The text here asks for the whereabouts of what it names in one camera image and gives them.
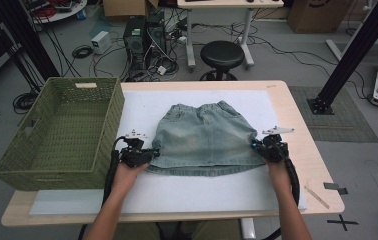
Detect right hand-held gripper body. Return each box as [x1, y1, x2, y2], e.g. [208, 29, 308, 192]
[259, 125, 295, 164]

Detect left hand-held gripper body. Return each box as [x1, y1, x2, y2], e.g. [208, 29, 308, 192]
[119, 129, 155, 168]

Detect light blue denim shorts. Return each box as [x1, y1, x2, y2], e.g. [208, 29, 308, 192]
[145, 100, 267, 178]

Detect green woven basket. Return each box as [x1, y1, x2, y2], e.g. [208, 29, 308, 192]
[0, 77, 126, 192]

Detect person's left hand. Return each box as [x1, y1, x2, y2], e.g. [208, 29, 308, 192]
[111, 163, 150, 198]

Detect person's right hand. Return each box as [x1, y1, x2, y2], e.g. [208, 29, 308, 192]
[265, 159, 293, 195]

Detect white foam mat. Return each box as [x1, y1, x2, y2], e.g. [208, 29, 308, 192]
[29, 89, 308, 216]

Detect thin wooden stick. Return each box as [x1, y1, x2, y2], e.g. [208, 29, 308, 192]
[304, 185, 331, 210]

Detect black tape strip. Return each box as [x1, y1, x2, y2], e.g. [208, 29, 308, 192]
[322, 182, 349, 196]

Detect grey floor mat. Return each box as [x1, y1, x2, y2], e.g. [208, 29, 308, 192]
[288, 85, 378, 144]

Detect person's legs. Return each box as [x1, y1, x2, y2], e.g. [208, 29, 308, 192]
[115, 219, 243, 240]

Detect black round stool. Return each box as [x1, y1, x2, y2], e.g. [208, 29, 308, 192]
[199, 40, 246, 82]

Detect black tape cross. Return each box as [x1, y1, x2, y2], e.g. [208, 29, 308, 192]
[326, 214, 360, 232]

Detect black computer tower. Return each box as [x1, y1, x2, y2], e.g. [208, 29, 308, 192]
[122, 15, 147, 71]

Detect dark computer tower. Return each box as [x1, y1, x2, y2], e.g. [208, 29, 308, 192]
[146, 11, 167, 61]

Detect small white box device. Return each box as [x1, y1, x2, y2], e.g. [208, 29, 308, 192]
[91, 30, 112, 55]

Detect large cardboard box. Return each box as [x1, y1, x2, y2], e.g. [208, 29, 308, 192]
[287, 0, 355, 34]

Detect white desk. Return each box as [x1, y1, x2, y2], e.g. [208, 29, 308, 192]
[176, 0, 285, 69]

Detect small cardboard box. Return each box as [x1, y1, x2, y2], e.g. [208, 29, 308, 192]
[102, 0, 160, 18]

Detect round white table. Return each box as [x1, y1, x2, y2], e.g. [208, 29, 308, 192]
[23, 0, 88, 24]

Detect left hand-held gripper cable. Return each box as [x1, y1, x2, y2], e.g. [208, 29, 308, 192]
[102, 135, 128, 206]

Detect hand-held gripper cable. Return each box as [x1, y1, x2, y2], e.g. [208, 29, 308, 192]
[260, 156, 301, 240]
[102, 135, 128, 206]

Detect right hand-held gripper cable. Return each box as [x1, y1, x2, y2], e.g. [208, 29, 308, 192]
[260, 156, 301, 240]

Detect coiled black cable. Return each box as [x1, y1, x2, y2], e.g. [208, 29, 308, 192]
[71, 44, 94, 60]
[12, 91, 40, 115]

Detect black frame post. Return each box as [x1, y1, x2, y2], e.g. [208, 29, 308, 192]
[0, 0, 61, 80]
[307, 0, 378, 116]

